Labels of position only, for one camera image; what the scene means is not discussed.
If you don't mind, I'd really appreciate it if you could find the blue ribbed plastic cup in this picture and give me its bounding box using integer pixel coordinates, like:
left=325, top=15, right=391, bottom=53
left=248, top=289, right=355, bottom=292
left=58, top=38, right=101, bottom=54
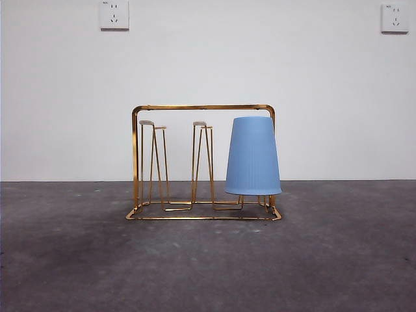
left=225, top=116, right=282, bottom=196

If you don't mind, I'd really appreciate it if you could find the gold wire cup rack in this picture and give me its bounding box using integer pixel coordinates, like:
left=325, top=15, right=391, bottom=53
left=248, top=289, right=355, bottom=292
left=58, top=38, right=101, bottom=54
left=125, top=103, right=282, bottom=222

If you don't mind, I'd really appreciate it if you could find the white wall socket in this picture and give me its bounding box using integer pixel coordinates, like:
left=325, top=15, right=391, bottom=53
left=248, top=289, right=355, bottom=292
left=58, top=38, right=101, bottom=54
left=381, top=3, right=410, bottom=34
left=99, top=0, right=130, bottom=32

